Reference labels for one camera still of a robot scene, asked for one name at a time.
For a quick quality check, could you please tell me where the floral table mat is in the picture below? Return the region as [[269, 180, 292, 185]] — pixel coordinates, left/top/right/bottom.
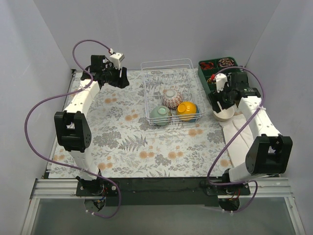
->
[[87, 70, 234, 178]]

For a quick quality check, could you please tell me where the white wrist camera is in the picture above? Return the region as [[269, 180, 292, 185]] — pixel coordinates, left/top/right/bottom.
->
[[209, 73, 227, 93], [109, 48, 125, 69]]

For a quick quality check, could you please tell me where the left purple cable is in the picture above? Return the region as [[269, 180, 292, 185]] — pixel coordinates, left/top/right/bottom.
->
[[24, 39, 122, 219]]

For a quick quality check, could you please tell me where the yellow bowl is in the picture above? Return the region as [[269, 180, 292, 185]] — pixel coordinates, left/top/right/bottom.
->
[[177, 101, 198, 122]]

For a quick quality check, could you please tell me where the aluminium frame rail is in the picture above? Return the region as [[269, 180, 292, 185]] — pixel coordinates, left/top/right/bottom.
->
[[30, 177, 294, 199]]

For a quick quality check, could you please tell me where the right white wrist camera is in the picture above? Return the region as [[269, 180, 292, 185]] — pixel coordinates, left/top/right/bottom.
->
[[209, 73, 227, 93]]

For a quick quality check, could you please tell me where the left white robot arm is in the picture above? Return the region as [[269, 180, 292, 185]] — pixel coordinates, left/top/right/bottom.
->
[[54, 52, 129, 196]]

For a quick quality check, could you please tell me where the dark blue bowl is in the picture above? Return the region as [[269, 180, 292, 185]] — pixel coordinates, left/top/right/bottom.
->
[[189, 105, 200, 122]]

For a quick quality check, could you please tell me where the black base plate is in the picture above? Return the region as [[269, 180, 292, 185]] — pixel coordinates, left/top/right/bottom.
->
[[75, 177, 250, 207]]

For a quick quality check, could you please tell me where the cream white bowl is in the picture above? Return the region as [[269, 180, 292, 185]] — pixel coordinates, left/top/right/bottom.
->
[[213, 107, 235, 122]]

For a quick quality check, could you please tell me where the white wire dish rack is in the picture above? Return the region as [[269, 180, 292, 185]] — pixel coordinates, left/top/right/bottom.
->
[[141, 58, 205, 125]]

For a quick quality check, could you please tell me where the mint green bowl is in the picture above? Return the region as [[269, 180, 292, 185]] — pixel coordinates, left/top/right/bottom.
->
[[149, 105, 172, 126]]

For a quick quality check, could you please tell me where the green compartment tray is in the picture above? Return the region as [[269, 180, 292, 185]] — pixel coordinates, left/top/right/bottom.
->
[[198, 57, 238, 94]]

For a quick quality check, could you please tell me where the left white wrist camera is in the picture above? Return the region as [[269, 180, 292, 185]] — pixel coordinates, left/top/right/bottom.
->
[[109, 48, 125, 69]]

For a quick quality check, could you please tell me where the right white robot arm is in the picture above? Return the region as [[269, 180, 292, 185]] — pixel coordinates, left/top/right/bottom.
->
[[209, 72, 293, 195]]

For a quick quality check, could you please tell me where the red patterned bowl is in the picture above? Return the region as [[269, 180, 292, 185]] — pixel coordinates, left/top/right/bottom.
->
[[162, 89, 183, 110]]

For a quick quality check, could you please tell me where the white cloth towel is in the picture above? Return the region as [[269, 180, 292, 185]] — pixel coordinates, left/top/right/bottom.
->
[[220, 112, 254, 167]]

